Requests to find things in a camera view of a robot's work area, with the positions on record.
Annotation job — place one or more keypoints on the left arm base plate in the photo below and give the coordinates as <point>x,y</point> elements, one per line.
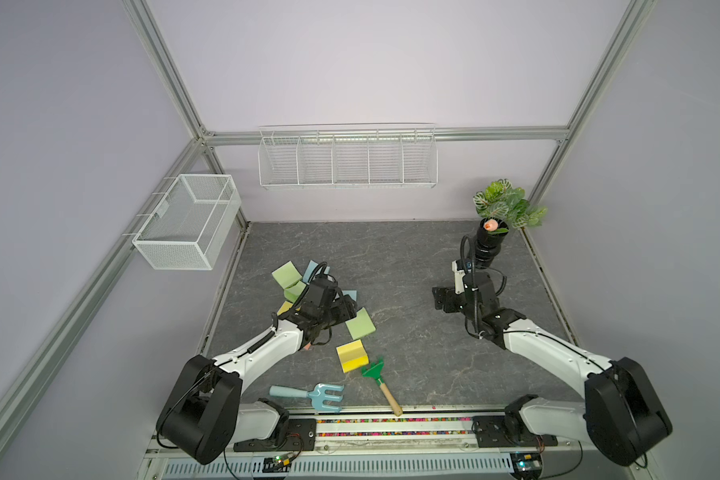
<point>292,435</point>

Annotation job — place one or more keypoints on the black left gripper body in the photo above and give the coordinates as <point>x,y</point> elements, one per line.
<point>339,312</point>

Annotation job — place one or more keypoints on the light blue garden fork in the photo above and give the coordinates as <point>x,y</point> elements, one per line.
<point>323,397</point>

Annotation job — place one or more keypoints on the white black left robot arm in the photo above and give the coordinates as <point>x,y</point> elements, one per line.
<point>203,413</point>

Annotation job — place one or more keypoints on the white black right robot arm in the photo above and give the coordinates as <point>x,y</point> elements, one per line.
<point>618,410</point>

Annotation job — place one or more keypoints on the light blue memo pad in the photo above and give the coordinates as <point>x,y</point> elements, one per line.
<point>313,270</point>

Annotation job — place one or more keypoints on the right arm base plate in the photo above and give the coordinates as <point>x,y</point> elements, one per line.
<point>495,431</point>

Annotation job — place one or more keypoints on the green artificial plant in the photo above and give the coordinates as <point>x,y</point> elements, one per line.
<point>503,207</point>

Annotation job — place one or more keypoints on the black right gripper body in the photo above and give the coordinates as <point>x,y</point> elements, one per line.
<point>453,302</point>

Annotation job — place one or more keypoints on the yellow fanned memo pad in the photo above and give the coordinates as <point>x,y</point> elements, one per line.
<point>286,306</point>

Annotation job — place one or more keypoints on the black glossy vase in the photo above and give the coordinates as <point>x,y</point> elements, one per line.
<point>488,241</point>

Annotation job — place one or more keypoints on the white wire side basket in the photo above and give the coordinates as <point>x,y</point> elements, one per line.
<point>190,224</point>

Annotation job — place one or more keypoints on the light green memo pad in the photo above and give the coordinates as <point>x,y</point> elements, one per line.
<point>287,275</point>

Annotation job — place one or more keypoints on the green garden rake wooden handle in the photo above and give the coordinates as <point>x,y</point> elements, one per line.
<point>374,371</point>

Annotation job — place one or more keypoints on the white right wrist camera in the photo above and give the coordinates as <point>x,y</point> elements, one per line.
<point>460,268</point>

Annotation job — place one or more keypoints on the white wire shelf basket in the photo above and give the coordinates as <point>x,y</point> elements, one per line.
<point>360,155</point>

